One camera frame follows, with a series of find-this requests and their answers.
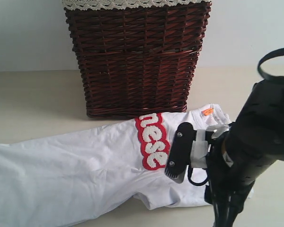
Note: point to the orange garment tag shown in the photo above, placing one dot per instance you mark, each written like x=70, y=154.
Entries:
x=208, y=111

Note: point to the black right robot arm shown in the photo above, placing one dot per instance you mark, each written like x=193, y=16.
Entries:
x=239, y=156

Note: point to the white t-shirt with red lettering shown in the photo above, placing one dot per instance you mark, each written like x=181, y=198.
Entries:
x=63, y=180

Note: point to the brown wicker basket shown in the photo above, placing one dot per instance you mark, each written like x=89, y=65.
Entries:
x=137, y=61

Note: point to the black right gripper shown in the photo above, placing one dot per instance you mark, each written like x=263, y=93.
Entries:
x=227, y=202

